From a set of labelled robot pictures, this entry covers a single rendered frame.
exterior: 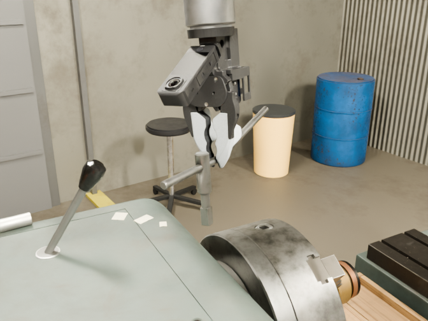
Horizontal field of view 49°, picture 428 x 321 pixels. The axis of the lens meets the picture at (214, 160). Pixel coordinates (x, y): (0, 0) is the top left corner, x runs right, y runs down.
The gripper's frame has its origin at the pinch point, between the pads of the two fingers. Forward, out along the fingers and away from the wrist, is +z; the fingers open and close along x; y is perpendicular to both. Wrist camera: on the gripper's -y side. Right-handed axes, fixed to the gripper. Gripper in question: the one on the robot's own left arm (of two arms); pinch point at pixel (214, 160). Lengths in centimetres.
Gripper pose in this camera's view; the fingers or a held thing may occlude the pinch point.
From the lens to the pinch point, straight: 73.6
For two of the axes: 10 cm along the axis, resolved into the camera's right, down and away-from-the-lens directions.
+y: 5.1, -2.7, 8.2
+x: -8.5, -0.7, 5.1
